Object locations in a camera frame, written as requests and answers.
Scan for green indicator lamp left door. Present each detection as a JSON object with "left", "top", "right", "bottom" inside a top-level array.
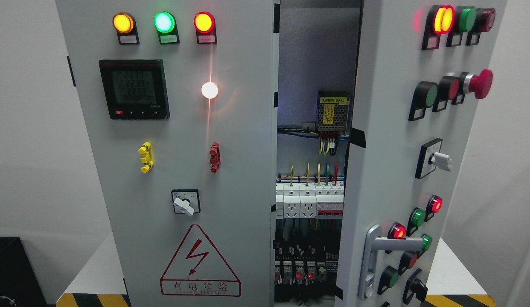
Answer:
[{"left": 154, "top": 11, "right": 180, "bottom": 45}]

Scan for yellow terminal block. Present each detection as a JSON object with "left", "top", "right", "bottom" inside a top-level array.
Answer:
[{"left": 138, "top": 142, "right": 154, "bottom": 173}]

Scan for red mushroom emergency stop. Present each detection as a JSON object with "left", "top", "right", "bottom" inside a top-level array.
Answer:
[{"left": 459, "top": 69, "right": 493, "bottom": 99}]

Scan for white selector switch right door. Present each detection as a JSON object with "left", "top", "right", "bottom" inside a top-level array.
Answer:
[{"left": 415, "top": 138, "right": 452, "bottom": 179}]

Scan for silver door handle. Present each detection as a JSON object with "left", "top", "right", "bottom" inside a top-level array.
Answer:
[{"left": 358, "top": 225, "right": 423, "bottom": 301}]

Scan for red terminal block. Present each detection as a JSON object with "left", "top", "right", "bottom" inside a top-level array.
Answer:
[{"left": 209, "top": 142, "right": 221, "bottom": 173}]

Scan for perforated metal power supply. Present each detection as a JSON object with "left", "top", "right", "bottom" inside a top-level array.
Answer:
[{"left": 316, "top": 90, "right": 351, "bottom": 133}]

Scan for black digital power meter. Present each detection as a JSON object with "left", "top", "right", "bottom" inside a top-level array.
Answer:
[{"left": 99, "top": 59, "right": 170, "bottom": 120}]

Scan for white breaker and socket row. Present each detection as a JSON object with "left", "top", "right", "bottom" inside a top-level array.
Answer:
[{"left": 275, "top": 181, "right": 344, "bottom": 219}]

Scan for lower relay terminal row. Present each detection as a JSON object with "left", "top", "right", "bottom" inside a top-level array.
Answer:
[{"left": 273, "top": 240, "right": 339, "bottom": 301}]

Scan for white glowing lamp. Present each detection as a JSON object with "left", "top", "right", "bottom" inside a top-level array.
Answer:
[{"left": 201, "top": 81, "right": 219, "bottom": 99}]

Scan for grey cabinet door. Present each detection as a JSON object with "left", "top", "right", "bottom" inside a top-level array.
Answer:
[
  {"left": 56, "top": 0, "right": 279, "bottom": 307},
  {"left": 335, "top": 0, "right": 507, "bottom": 307}
]

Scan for red electric hazard sign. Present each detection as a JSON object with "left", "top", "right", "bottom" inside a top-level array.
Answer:
[{"left": 160, "top": 224, "right": 241, "bottom": 297}]

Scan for white rotary selector switch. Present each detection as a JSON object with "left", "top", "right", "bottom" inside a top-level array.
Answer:
[{"left": 171, "top": 190, "right": 201, "bottom": 216}]

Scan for red indicator lamp left door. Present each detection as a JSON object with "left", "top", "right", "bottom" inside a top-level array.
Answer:
[{"left": 194, "top": 12, "right": 218, "bottom": 43}]

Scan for yellow indicator lamp left door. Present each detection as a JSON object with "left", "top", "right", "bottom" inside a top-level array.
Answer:
[{"left": 112, "top": 12, "right": 140, "bottom": 45}]

